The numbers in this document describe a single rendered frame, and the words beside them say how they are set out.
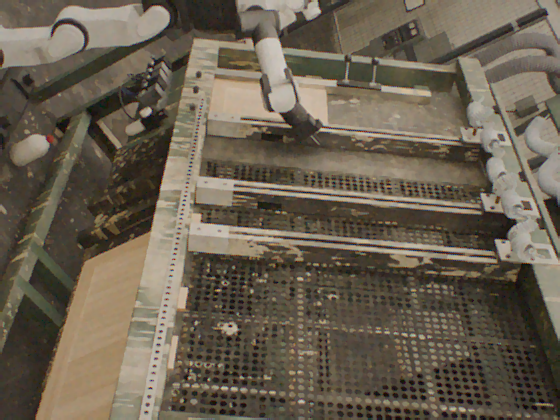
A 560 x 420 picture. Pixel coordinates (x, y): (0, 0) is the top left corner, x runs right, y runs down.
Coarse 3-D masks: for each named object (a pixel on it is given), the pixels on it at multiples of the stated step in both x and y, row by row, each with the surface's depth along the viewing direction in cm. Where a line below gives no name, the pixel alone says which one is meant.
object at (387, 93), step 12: (216, 72) 351; (228, 72) 352; (240, 72) 353; (252, 72) 354; (300, 84) 353; (312, 84) 353; (324, 84) 353; (360, 96) 356; (372, 96) 356; (384, 96) 356; (396, 96) 356; (408, 96) 356; (420, 96) 356
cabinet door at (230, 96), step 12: (216, 84) 347; (228, 84) 348; (240, 84) 349; (252, 84) 350; (216, 96) 339; (228, 96) 340; (240, 96) 341; (252, 96) 343; (312, 96) 348; (324, 96) 349; (216, 108) 331; (228, 108) 333; (240, 108) 334; (252, 108) 335; (312, 108) 340; (324, 108) 341; (324, 120) 333
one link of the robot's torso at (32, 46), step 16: (0, 32) 314; (16, 32) 314; (32, 32) 313; (48, 32) 312; (64, 32) 302; (80, 32) 303; (0, 48) 311; (16, 48) 311; (32, 48) 310; (48, 48) 306; (64, 48) 306; (80, 48) 307; (0, 64) 314; (16, 64) 315; (32, 64) 315
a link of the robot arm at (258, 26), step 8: (248, 16) 280; (256, 16) 281; (264, 16) 282; (272, 16) 282; (248, 24) 280; (256, 24) 280; (264, 24) 280; (272, 24) 282; (248, 32) 281; (256, 32) 280; (264, 32) 279; (272, 32) 280; (256, 40) 280
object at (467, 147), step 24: (216, 120) 314; (240, 120) 316; (264, 120) 318; (312, 144) 320; (336, 144) 320; (360, 144) 319; (384, 144) 319; (408, 144) 319; (432, 144) 319; (456, 144) 319; (480, 144) 319; (504, 144) 316
